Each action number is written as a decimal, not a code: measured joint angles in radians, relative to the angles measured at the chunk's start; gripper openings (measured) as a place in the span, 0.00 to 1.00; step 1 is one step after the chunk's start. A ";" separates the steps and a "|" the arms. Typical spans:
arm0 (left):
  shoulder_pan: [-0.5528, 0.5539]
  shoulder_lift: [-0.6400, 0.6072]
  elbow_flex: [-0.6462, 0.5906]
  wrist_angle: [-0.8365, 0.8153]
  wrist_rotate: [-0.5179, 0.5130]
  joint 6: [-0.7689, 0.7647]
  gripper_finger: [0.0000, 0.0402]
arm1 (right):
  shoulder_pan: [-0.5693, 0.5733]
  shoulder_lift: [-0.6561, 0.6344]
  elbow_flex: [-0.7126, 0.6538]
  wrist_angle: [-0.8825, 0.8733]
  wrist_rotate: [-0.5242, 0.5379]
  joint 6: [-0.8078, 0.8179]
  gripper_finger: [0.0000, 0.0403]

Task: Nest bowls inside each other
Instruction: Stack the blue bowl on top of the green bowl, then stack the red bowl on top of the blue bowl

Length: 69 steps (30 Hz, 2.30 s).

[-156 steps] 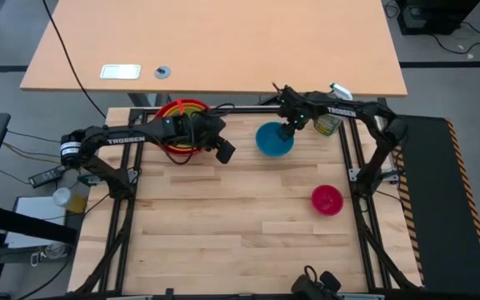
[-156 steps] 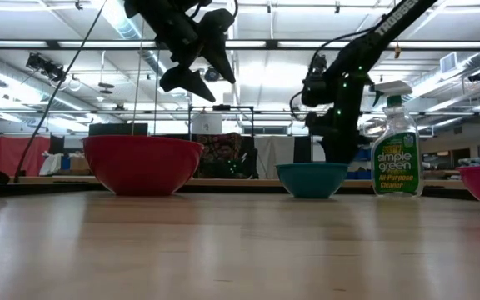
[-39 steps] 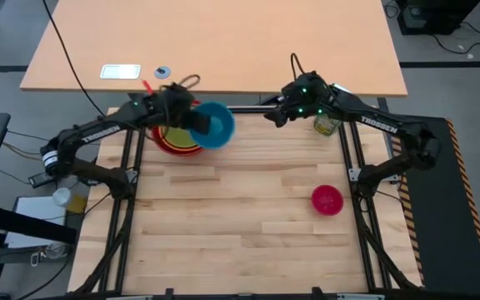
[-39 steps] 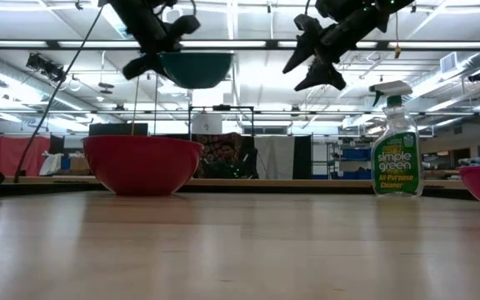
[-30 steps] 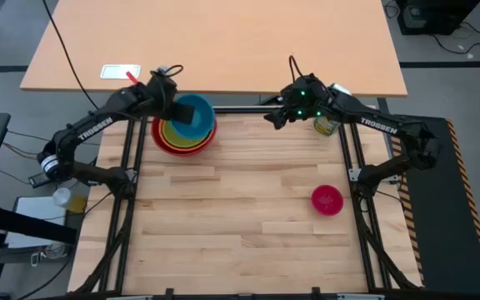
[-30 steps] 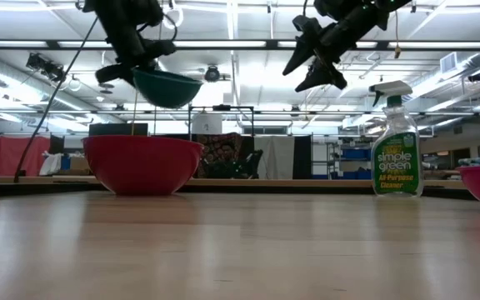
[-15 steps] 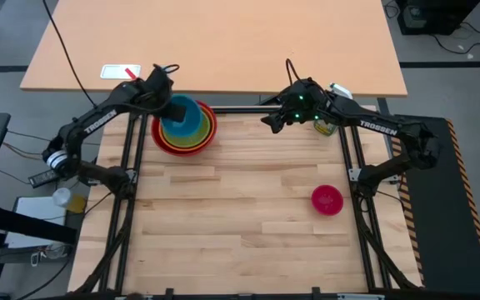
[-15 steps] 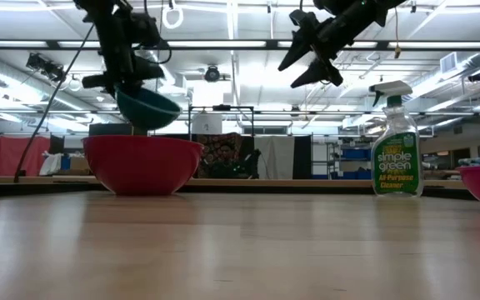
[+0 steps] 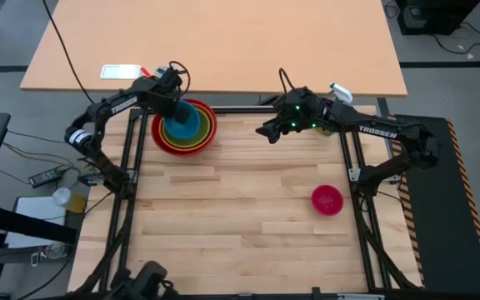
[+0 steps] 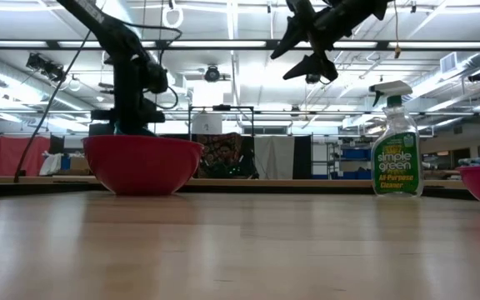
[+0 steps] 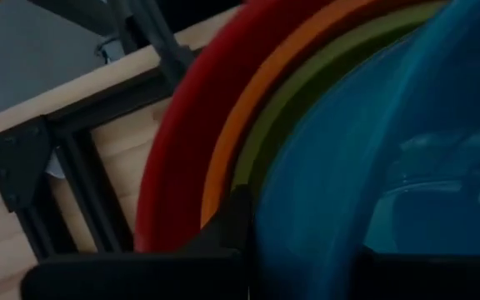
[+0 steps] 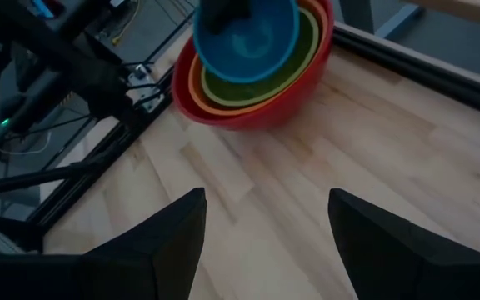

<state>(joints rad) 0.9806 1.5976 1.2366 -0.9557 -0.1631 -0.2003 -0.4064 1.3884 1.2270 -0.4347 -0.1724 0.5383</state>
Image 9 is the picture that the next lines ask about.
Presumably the spray bottle with white trigger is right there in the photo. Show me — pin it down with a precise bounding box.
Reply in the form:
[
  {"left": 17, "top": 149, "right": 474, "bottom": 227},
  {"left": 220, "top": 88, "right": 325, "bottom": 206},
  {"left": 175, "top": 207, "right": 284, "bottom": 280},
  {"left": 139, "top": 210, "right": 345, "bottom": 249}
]
[{"left": 314, "top": 82, "right": 354, "bottom": 138}]

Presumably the long black cable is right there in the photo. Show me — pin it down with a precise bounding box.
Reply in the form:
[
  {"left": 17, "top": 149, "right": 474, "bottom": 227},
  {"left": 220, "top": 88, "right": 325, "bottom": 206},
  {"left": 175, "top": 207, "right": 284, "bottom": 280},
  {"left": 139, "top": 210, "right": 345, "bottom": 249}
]
[{"left": 42, "top": 0, "right": 98, "bottom": 105}]

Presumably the blue bowl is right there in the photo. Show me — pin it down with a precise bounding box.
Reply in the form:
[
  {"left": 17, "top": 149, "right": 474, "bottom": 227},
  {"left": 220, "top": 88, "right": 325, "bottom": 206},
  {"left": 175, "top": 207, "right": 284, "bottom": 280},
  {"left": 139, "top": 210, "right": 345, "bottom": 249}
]
[{"left": 163, "top": 101, "right": 203, "bottom": 141}]

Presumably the green bowl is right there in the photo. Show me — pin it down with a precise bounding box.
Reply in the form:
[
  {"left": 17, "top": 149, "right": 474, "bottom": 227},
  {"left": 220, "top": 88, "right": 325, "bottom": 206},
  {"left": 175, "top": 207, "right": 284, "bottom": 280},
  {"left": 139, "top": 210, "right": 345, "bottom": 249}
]
[{"left": 161, "top": 102, "right": 213, "bottom": 148}]

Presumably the black aluminium table frame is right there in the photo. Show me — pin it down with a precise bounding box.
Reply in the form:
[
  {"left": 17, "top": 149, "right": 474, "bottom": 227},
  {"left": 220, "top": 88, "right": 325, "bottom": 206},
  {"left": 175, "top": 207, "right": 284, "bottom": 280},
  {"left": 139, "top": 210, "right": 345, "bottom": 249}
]
[{"left": 72, "top": 105, "right": 423, "bottom": 300}]

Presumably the large red bowl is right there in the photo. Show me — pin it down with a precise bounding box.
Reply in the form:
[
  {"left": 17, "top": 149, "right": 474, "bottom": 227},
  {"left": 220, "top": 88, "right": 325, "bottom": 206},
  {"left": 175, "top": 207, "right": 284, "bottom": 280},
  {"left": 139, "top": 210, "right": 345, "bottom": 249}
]
[{"left": 150, "top": 97, "right": 218, "bottom": 158}]

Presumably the clear bottle with yellow liquid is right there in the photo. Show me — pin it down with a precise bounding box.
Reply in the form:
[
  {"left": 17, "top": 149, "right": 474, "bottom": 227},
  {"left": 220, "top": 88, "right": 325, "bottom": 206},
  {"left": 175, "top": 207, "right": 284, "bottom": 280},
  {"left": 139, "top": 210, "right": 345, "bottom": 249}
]
[{"left": 52, "top": 187, "right": 88, "bottom": 214}]

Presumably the black computer case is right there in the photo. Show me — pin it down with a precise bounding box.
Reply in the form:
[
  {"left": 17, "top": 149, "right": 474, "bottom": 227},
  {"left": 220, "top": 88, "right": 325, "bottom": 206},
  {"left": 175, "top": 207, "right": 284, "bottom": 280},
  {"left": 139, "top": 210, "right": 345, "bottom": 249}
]
[{"left": 394, "top": 0, "right": 480, "bottom": 37}]

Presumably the large orange bowl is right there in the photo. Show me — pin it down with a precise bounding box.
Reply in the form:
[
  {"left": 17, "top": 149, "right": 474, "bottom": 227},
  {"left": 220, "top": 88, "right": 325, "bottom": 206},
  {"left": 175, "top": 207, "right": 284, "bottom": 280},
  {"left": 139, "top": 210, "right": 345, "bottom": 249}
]
[{"left": 157, "top": 101, "right": 215, "bottom": 153}]

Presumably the small red bowl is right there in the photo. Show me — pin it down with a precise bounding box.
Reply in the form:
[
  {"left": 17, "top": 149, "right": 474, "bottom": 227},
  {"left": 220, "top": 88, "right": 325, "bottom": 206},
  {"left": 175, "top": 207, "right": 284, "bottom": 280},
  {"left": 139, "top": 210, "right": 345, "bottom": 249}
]
[{"left": 311, "top": 184, "right": 345, "bottom": 217}]

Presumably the white paper sheet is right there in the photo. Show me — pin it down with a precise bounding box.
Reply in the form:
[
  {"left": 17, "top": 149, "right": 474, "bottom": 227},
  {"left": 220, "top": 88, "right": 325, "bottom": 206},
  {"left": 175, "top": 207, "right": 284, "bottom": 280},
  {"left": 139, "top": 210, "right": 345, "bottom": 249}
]
[{"left": 4, "top": 195, "right": 69, "bottom": 250}]

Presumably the large black hazard striped mat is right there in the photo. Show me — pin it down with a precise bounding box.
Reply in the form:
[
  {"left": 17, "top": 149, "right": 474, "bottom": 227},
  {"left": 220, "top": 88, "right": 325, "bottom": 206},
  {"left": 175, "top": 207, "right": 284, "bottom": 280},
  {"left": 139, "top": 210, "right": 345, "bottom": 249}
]
[{"left": 386, "top": 112, "right": 480, "bottom": 296}]

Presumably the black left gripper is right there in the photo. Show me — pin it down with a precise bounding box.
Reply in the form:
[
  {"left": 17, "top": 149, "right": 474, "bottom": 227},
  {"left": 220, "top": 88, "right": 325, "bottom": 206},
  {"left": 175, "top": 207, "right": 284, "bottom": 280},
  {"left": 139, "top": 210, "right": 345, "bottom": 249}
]
[{"left": 151, "top": 67, "right": 200, "bottom": 125}]

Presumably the thin black floor cable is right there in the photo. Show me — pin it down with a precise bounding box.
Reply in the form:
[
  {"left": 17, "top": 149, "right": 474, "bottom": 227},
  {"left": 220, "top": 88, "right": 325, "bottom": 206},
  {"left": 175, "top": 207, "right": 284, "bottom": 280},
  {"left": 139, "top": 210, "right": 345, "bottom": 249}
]
[{"left": 430, "top": 20, "right": 480, "bottom": 56}]

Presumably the white rectangular card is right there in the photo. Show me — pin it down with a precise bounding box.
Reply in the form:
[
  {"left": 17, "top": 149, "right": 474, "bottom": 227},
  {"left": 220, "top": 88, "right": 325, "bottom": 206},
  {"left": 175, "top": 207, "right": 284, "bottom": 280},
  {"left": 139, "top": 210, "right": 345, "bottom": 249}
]
[{"left": 99, "top": 63, "right": 143, "bottom": 81}]

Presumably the black power adapter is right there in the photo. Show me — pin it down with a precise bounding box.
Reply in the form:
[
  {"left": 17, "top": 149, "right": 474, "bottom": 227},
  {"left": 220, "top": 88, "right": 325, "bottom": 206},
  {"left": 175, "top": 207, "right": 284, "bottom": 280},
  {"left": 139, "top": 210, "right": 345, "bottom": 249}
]
[{"left": 27, "top": 166, "right": 65, "bottom": 188}]

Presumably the light wooden desk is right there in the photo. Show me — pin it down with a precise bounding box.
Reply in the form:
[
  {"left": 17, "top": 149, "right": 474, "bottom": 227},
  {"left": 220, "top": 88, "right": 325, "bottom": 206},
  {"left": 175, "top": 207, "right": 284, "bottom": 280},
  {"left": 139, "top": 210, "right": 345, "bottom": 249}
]
[{"left": 19, "top": 0, "right": 408, "bottom": 108}]

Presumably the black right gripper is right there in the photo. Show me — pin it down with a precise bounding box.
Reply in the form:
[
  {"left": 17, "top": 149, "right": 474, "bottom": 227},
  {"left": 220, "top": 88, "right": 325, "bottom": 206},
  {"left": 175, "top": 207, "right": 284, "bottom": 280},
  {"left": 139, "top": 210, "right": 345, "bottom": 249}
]
[{"left": 255, "top": 86, "right": 329, "bottom": 145}]

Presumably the black device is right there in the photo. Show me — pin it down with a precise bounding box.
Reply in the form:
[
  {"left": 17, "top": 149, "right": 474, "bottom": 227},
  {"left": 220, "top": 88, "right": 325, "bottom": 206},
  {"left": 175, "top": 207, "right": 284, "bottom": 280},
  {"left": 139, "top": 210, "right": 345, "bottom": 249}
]
[{"left": 108, "top": 260, "right": 178, "bottom": 300}]

